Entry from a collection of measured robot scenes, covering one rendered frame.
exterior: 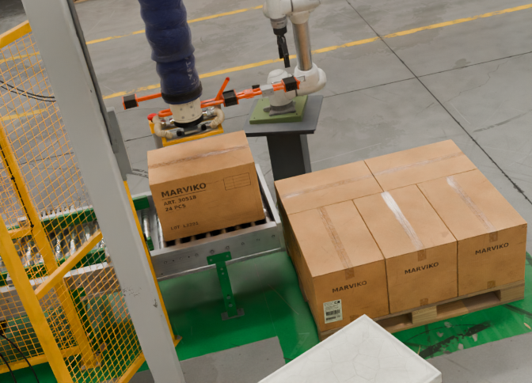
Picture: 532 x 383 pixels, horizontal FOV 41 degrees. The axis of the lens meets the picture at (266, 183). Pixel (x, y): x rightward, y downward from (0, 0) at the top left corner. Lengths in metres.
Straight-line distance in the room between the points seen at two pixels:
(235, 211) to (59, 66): 1.76
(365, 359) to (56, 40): 1.59
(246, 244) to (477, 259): 1.28
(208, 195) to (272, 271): 0.86
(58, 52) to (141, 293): 1.16
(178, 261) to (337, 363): 1.68
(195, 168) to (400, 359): 1.87
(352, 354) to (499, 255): 1.64
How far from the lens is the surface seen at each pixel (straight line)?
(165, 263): 4.12
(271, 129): 4.73
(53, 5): 2.66
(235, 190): 4.09
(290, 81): 4.05
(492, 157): 5.66
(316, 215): 4.20
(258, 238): 4.11
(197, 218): 4.16
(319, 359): 2.69
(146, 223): 4.44
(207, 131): 3.96
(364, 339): 2.74
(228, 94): 4.04
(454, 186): 4.36
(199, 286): 4.72
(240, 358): 4.19
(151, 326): 3.40
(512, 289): 4.34
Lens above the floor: 2.97
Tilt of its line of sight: 32 degrees down
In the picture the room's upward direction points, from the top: 10 degrees counter-clockwise
